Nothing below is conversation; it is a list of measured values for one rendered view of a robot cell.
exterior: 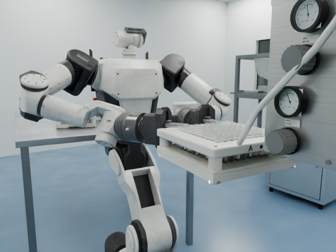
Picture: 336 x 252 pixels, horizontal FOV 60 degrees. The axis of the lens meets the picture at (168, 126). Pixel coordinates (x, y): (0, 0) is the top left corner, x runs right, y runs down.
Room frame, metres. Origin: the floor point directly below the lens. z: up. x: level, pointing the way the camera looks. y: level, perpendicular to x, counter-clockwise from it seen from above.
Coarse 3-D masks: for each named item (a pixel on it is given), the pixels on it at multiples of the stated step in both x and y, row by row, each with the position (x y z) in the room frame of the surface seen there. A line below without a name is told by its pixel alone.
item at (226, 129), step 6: (186, 126) 0.72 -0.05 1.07; (192, 126) 0.73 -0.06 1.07; (198, 126) 0.72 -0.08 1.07; (204, 126) 0.72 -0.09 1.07; (210, 126) 0.73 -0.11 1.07; (216, 126) 0.72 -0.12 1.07; (222, 126) 0.73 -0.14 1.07; (228, 126) 0.72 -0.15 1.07; (234, 126) 0.72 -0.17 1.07; (240, 126) 0.72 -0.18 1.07; (210, 132) 0.64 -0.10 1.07; (216, 132) 0.65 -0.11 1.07; (222, 132) 0.64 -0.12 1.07; (228, 132) 0.64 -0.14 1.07; (234, 132) 0.65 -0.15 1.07; (240, 132) 0.64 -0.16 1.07
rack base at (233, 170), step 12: (168, 156) 0.69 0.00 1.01; (180, 156) 0.64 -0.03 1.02; (192, 156) 0.64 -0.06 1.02; (264, 156) 0.64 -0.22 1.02; (276, 156) 0.64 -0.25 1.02; (192, 168) 0.60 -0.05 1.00; (204, 168) 0.56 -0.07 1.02; (228, 168) 0.56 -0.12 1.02; (240, 168) 0.57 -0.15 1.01; (252, 168) 0.58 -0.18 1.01; (264, 168) 0.60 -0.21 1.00; (276, 168) 0.62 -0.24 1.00; (216, 180) 0.54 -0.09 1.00; (228, 180) 0.55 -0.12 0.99
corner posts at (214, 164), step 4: (160, 140) 0.73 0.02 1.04; (164, 140) 0.73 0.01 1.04; (168, 140) 0.73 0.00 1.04; (160, 144) 0.73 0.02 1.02; (164, 144) 0.73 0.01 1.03; (168, 144) 0.73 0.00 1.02; (208, 156) 0.55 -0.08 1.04; (208, 160) 0.55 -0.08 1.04; (212, 160) 0.54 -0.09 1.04; (216, 160) 0.54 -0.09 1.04; (220, 160) 0.54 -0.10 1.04; (208, 164) 0.55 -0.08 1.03; (212, 164) 0.54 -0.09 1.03; (216, 164) 0.54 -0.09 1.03; (220, 164) 0.54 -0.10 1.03; (208, 168) 0.55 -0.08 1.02; (212, 168) 0.54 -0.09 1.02; (216, 168) 0.54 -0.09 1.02; (220, 168) 0.54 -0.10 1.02
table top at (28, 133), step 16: (16, 112) 2.63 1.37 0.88; (16, 128) 1.80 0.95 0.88; (32, 128) 1.80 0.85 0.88; (48, 128) 1.80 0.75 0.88; (64, 128) 1.80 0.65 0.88; (80, 128) 1.80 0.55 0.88; (96, 128) 1.80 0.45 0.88; (16, 144) 1.43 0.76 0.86; (32, 144) 1.46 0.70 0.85; (48, 144) 1.50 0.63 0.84
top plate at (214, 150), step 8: (160, 128) 0.74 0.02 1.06; (168, 128) 0.74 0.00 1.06; (176, 128) 0.74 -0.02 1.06; (160, 136) 0.73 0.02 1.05; (168, 136) 0.69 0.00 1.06; (176, 136) 0.66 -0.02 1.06; (184, 136) 0.64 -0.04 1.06; (192, 136) 0.64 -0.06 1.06; (184, 144) 0.62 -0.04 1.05; (192, 144) 0.60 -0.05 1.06; (200, 144) 0.57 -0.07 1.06; (208, 144) 0.57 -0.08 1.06; (216, 144) 0.57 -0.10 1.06; (224, 144) 0.57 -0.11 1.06; (232, 144) 0.57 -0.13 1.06; (248, 144) 0.57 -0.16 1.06; (256, 144) 0.58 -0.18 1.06; (200, 152) 0.57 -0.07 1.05; (208, 152) 0.55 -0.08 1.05; (216, 152) 0.54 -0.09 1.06; (224, 152) 0.54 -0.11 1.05; (232, 152) 0.55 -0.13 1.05; (240, 152) 0.56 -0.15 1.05; (248, 152) 0.58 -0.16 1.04
